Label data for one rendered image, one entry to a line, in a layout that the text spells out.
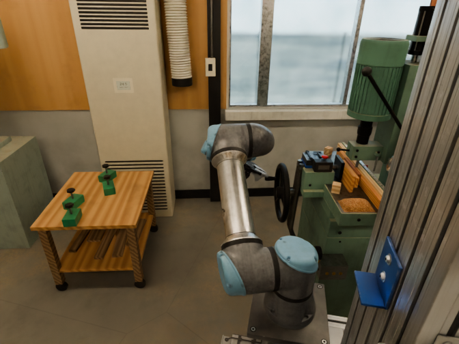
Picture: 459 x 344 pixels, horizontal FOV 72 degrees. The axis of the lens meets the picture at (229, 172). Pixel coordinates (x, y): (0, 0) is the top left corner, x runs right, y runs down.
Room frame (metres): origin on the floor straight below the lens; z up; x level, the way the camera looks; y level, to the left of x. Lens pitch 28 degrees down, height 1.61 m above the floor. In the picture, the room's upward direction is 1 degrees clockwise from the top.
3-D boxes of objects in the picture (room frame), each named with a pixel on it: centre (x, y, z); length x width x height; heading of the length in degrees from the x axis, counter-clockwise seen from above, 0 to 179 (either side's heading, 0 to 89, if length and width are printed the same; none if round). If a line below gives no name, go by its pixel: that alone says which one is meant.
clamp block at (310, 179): (1.31, -0.40, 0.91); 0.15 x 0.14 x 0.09; 2
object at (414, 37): (1.33, -0.73, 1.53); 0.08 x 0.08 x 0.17; 2
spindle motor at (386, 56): (1.32, -0.59, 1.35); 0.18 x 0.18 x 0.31
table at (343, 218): (1.31, -0.49, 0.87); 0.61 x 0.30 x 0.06; 2
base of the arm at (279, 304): (0.65, -0.18, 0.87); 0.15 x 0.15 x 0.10
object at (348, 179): (1.28, -0.52, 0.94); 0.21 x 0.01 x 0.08; 2
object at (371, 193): (1.25, -0.60, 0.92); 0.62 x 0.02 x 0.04; 2
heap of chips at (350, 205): (1.07, -0.51, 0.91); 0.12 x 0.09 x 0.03; 92
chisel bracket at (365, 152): (1.32, -0.61, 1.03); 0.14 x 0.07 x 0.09; 92
